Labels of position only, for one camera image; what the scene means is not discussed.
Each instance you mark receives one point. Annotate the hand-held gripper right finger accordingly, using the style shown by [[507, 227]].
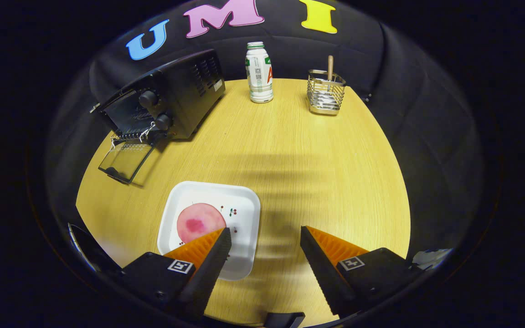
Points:
[[324, 273]]

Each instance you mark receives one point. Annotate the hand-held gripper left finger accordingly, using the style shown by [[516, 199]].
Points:
[[208, 278]]

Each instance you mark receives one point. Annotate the pink round food slice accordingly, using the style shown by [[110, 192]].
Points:
[[196, 223]]

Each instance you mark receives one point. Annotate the white square plate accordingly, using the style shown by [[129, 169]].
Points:
[[244, 214]]

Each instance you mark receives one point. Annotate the black toaster oven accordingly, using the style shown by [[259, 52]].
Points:
[[189, 100]]

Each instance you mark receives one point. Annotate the metal oven rack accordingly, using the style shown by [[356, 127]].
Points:
[[130, 136]]

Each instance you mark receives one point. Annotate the pale crumpled object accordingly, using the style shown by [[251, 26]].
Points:
[[431, 257]]

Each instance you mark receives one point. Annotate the wooden stick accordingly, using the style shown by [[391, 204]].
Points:
[[330, 66]]

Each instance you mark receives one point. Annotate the white plastic bottle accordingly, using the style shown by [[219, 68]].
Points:
[[259, 75]]

